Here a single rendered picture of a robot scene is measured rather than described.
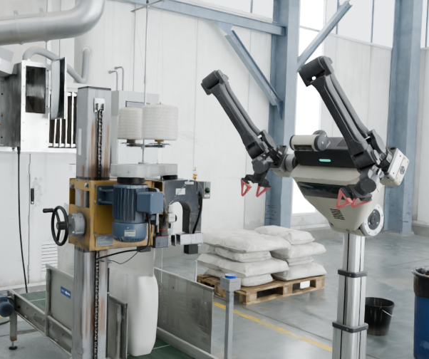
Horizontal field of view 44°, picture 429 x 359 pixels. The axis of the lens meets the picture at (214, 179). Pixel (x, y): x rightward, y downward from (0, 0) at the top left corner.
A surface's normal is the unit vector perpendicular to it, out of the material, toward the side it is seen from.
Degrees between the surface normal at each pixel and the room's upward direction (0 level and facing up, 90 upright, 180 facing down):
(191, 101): 90
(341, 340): 90
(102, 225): 90
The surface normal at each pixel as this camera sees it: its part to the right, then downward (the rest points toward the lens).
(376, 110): 0.61, 0.06
